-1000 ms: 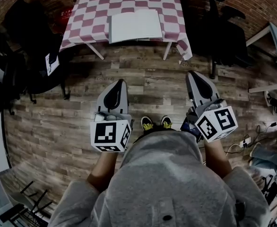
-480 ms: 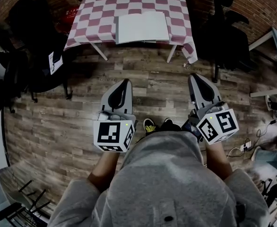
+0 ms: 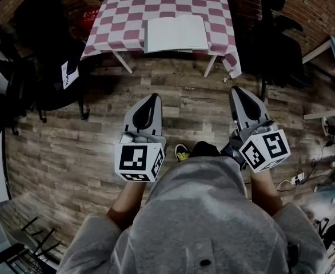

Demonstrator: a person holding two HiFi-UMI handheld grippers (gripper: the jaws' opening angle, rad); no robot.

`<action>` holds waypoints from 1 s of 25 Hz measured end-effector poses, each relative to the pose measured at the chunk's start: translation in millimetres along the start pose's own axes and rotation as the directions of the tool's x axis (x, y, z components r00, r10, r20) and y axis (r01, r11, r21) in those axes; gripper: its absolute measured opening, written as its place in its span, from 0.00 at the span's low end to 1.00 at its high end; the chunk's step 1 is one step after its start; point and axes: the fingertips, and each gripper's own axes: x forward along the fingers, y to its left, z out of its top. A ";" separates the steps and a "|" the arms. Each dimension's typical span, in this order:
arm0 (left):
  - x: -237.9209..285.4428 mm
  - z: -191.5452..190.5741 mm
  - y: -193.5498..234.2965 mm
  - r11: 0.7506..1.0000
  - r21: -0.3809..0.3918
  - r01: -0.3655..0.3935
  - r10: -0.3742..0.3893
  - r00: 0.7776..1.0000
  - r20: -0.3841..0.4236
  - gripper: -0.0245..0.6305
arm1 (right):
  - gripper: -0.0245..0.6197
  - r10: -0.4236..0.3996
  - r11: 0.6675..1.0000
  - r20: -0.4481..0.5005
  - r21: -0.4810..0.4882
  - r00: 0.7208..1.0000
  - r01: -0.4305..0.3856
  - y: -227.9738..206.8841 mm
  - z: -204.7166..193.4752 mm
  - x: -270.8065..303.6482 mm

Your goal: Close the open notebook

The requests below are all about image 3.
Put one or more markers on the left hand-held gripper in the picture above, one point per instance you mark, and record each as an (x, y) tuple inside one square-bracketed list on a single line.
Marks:
[(133, 157)]

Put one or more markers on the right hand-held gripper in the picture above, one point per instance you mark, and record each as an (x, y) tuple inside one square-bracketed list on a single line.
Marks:
[(266, 150)]

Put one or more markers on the white notebook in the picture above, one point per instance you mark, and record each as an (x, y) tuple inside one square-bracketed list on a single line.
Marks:
[(176, 34)]

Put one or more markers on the person's right forearm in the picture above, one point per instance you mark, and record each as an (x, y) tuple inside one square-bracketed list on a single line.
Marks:
[(264, 193)]

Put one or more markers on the person's left forearm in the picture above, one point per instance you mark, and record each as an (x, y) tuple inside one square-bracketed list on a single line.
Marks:
[(129, 201)]

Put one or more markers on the person's black yellow shoe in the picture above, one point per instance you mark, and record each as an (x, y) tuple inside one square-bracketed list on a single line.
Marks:
[(181, 152)]

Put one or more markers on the person's black trouser leg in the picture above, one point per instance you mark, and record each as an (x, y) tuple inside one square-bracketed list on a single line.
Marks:
[(205, 149)]

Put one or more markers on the white table leg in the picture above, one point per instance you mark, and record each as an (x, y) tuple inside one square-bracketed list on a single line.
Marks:
[(123, 61), (209, 66)]

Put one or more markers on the black office chair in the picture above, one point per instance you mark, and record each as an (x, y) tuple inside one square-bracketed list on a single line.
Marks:
[(273, 47), (47, 53), (10, 96)]

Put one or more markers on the white power strip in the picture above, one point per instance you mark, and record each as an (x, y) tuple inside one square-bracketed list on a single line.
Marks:
[(296, 178)]

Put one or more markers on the white printed paper sheet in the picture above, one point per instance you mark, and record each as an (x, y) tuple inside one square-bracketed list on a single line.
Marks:
[(69, 74)]

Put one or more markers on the red box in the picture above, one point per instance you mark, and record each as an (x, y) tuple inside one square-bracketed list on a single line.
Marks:
[(84, 21)]

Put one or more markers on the person's grey hoodie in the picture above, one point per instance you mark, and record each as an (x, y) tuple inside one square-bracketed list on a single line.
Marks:
[(196, 224)]

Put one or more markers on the red white checkered tablecloth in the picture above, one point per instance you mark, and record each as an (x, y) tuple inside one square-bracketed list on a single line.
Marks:
[(161, 1)]

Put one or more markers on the black tripod stand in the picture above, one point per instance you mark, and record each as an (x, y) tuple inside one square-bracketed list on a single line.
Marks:
[(334, 234)]

